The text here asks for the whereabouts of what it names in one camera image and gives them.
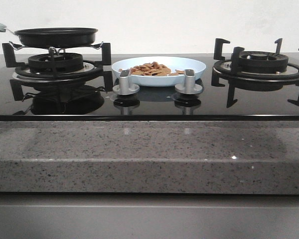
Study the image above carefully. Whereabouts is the right silver stove knob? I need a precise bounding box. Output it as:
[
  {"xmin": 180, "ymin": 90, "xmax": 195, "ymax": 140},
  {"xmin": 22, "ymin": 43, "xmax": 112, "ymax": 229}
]
[{"xmin": 174, "ymin": 69, "xmax": 203, "ymax": 95}]

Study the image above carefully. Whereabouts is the light blue plate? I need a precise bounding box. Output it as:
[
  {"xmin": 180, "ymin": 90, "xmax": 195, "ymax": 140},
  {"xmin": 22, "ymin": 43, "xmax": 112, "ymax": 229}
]
[{"xmin": 112, "ymin": 56, "xmax": 206, "ymax": 87}]

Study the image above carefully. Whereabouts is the silver wire pan stand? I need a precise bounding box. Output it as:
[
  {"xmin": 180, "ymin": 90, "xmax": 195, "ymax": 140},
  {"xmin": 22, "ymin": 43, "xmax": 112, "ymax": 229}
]
[{"xmin": 8, "ymin": 41, "xmax": 105, "ymax": 55}]

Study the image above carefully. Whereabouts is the black gas burner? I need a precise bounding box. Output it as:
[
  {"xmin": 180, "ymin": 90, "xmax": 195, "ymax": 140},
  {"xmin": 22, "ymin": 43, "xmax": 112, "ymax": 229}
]
[
  {"xmin": 238, "ymin": 51, "xmax": 289, "ymax": 74},
  {"xmin": 28, "ymin": 53, "xmax": 84, "ymax": 74}
]

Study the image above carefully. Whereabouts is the left black gas burner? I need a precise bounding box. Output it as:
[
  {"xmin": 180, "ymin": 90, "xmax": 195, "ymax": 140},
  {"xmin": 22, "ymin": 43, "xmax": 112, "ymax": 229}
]
[{"xmin": 28, "ymin": 53, "xmax": 84, "ymax": 74}]

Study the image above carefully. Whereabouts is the silver stove knob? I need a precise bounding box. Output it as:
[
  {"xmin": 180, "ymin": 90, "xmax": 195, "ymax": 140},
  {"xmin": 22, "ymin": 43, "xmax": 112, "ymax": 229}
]
[
  {"xmin": 174, "ymin": 69, "xmax": 203, "ymax": 95},
  {"xmin": 113, "ymin": 70, "xmax": 140, "ymax": 96}
]

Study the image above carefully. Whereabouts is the black glass gas cooktop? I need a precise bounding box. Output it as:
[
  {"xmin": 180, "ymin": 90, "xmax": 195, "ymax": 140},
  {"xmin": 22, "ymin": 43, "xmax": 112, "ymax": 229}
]
[{"xmin": 0, "ymin": 54, "xmax": 299, "ymax": 121}]

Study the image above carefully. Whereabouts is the black frying pan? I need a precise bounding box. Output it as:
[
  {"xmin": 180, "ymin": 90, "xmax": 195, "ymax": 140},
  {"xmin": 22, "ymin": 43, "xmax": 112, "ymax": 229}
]
[{"xmin": 10, "ymin": 27, "xmax": 98, "ymax": 49}]

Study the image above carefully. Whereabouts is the right black gas burner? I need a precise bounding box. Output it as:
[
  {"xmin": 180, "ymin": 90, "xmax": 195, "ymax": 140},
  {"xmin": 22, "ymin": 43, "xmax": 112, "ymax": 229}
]
[{"xmin": 238, "ymin": 51, "xmax": 289, "ymax": 74}]

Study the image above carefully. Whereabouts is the brown meat slices pile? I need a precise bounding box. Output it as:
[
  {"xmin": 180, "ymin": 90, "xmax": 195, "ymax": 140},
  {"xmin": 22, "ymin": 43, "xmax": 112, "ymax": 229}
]
[{"xmin": 129, "ymin": 61, "xmax": 185, "ymax": 76}]

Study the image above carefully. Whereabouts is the right black pan support grate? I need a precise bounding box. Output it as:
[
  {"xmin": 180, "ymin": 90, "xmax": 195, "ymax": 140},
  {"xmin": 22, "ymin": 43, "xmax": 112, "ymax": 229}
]
[{"xmin": 211, "ymin": 38, "xmax": 299, "ymax": 108}]

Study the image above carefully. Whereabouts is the left silver stove knob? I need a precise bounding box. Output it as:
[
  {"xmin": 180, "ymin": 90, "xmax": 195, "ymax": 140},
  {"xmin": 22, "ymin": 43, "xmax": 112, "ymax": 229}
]
[{"xmin": 113, "ymin": 70, "xmax": 140, "ymax": 96}]

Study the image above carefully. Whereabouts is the grey cabinet drawer front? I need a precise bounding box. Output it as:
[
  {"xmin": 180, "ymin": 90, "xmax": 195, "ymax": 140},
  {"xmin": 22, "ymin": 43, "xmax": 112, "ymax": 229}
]
[{"xmin": 0, "ymin": 194, "xmax": 299, "ymax": 239}]

